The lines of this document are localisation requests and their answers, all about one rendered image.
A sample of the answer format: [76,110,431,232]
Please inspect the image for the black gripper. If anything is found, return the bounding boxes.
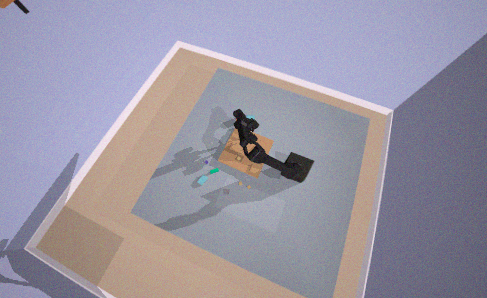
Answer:
[247,127,258,142]

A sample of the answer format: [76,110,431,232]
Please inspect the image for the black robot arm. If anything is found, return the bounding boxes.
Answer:
[233,109,303,180]

